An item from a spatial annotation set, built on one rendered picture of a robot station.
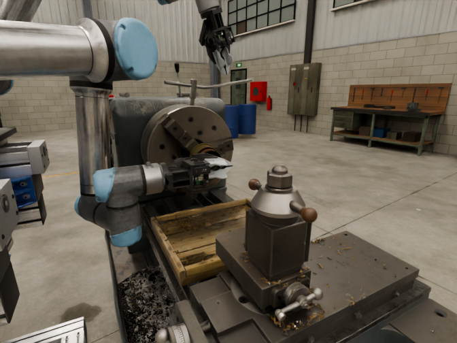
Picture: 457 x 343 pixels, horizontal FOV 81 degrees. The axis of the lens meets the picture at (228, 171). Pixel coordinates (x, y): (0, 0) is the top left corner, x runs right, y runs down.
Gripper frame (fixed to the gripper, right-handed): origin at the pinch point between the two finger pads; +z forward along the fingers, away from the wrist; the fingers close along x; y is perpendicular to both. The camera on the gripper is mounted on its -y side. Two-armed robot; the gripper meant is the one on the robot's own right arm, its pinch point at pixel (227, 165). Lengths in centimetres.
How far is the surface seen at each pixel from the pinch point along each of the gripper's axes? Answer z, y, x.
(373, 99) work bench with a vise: 606, -381, 0
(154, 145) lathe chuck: -16.5, -19.3, 3.8
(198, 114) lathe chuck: -0.9, -19.3, 13.1
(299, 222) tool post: -9.6, 41.2, 2.9
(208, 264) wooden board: -14.3, 18.1, -17.4
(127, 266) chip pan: -28, -43, -54
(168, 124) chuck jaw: -12.1, -17.4, 10.8
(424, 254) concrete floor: 196, -27, -108
